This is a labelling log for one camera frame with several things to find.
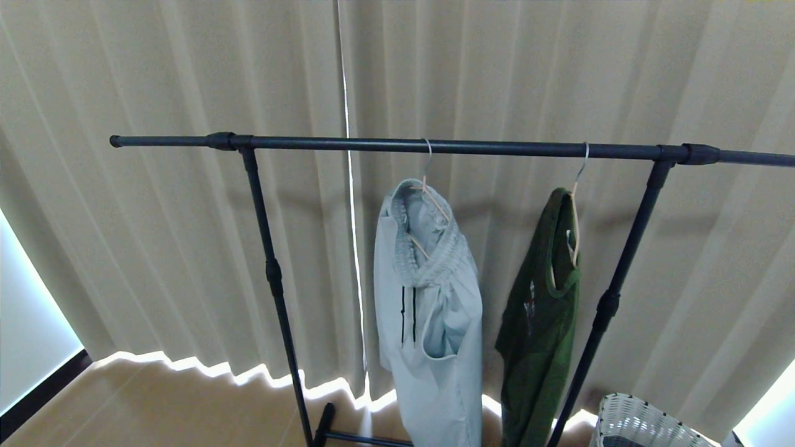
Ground beige curtain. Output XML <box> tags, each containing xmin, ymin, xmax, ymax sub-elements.
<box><xmin>0</xmin><ymin>0</ymin><xmax>795</xmax><ymax>441</ymax></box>

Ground pale grey shorts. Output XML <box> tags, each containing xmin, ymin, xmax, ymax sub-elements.
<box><xmin>373</xmin><ymin>179</ymin><xmax>484</xmax><ymax>447</ymax></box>

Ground pink clothes hanger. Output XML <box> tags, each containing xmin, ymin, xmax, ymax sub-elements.
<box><xmin>407</xmin><ymin>138</ymin><xmax>451</xmax><ymax>261</ymax></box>
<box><xmin>550</xmin><ymin>143</ymin><xmax>589</xmax><ymax>289</ymax></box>

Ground green garment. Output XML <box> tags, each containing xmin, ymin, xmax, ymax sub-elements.
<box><xmin>495</xmin><ymin>187</ymin><xmax>583</xmax><ymax>447</ymax></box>

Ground black clothes rack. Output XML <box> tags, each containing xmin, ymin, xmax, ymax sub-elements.
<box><xmin>109</xmin><ymin>132</ymin><xmax>795</xmax><ymax>447</ymax></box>

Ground white laundry basket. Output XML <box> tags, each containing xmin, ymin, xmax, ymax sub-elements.
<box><xmin>590</xmin><ymin>393</ymin><xmax>721</xmax><ymax>447</ymax></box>

